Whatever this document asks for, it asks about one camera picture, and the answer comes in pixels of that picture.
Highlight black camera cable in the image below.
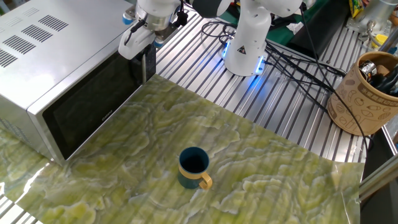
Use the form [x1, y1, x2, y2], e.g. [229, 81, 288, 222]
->
[123, 18, 147, 47]

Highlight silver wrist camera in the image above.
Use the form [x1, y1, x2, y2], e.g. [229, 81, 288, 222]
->
[122, 7, 164, 49]

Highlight silver microwave oven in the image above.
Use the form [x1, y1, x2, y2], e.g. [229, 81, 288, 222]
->
[0, 0, 157, 166]

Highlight teal mug with yellow handle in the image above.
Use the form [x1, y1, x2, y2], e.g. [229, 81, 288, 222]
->
[177, 146, 214, 190]

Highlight brown cardboard bucket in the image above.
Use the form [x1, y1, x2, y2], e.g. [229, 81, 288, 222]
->
[326, 51, 398, 137]

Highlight silver tape roll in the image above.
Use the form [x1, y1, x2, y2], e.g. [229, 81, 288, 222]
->
[358, 59, 378, 82]

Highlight long thin black cable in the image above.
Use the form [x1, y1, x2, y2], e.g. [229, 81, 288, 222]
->
[298, 4, 371, 156]

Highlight yellow snack packet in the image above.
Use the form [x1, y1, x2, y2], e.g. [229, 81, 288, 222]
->
[348, 0, 365, 19]

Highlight black tool handles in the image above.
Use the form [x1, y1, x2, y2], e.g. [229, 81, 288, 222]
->
[369, 63, 398, 97]

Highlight small yellow object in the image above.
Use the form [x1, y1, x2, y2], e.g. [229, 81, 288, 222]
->
[372, 33, 389, 49]

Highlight looped black cable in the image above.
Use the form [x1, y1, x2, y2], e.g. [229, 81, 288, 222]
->
[200, 20, 239, 47]

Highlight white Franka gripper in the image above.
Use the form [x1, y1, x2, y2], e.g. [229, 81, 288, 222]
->
[118, 26, 156, 60]

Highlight aluminium frame bar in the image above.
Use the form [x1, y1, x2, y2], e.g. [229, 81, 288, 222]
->
[359, 154, 398, 202]

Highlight black glass microwave door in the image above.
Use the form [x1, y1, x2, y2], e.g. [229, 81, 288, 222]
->
[27, 37, 147, 166]

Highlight short black connector cable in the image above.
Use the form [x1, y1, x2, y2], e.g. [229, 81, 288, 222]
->
[174, 0, 190, 27]

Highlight grey metal stand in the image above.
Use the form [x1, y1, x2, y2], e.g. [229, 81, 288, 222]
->
[346, 0, 398, 34]

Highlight black rectangular case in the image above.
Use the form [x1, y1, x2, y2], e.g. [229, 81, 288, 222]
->
[285, 0, 351, 60]

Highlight green marble pattern mat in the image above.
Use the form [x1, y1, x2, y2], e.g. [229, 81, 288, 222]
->
[0, 73, 366, 224]

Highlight white paper scrap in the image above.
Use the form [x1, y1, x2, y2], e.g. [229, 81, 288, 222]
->
[285, 21, 305, 35]

